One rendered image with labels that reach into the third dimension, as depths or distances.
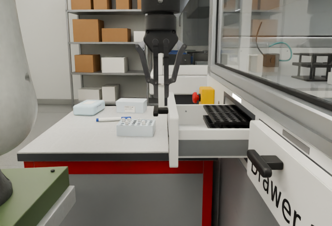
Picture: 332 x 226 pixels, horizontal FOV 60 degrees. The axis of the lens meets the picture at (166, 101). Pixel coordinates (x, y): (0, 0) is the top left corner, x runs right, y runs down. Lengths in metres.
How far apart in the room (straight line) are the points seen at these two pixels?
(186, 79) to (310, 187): 1.20
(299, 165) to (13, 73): 0.35
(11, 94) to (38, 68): 5.15
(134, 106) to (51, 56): 4.20
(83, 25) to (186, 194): 4.02
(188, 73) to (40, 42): 4.21
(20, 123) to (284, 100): 0.35
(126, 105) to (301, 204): 1.01
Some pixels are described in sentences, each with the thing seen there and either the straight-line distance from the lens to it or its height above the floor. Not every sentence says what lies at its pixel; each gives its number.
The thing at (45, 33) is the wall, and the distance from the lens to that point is 5.43.
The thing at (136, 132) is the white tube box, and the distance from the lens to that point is 0.97.
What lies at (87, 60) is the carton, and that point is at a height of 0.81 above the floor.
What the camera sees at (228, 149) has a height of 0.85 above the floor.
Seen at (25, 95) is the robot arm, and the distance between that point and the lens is 0.39.
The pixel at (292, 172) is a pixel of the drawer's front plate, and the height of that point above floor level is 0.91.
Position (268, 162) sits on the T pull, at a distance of 0.42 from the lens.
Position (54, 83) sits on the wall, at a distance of 5.44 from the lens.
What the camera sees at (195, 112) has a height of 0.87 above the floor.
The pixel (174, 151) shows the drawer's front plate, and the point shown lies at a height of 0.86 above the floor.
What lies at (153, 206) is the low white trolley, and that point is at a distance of 0.94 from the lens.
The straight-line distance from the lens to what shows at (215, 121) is 0.64.
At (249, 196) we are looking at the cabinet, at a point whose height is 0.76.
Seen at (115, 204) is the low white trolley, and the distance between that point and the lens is 0.94.
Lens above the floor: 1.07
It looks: 11 degrees down
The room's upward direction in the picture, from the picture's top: straight up
